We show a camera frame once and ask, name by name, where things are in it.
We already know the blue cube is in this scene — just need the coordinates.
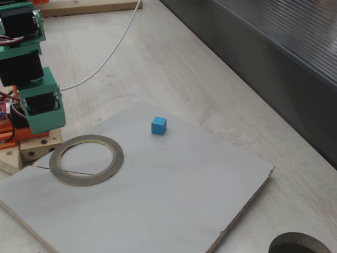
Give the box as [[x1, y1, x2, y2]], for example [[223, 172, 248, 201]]
[[151, 116, 167, 135]]

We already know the wooden base block with holes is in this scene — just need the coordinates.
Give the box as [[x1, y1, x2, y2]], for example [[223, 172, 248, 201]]
[[19, 128, 63, 162]]

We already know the wooden plank under leader arm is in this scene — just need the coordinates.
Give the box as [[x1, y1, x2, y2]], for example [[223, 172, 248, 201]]
[[39, 0, 143, 18]]

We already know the red controller board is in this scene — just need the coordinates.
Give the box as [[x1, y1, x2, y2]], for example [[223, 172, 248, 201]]
[[0, 91, 13, 124]]

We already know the long wooden base plank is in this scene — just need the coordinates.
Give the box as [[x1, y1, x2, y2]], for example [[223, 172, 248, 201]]
[[0, 144, 24, 176]]

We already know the grey plywood board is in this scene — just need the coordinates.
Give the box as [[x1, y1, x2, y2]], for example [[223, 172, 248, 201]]
[[0, 102, 275, 253]]

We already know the grey tape ring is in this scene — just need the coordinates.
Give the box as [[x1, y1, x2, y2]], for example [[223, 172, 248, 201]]
[[49, 134, 124, 187]]

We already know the grey frosted desk partition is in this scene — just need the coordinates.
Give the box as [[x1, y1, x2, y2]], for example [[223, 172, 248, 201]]
[[160, 0, 337, 171]]

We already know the orange controller board holder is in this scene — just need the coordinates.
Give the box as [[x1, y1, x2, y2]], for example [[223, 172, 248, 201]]
[[0, 123, 17, 151]]

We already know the white usb cable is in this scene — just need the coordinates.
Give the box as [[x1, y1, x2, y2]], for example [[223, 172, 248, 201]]
[[59, 0, 143, 92]]

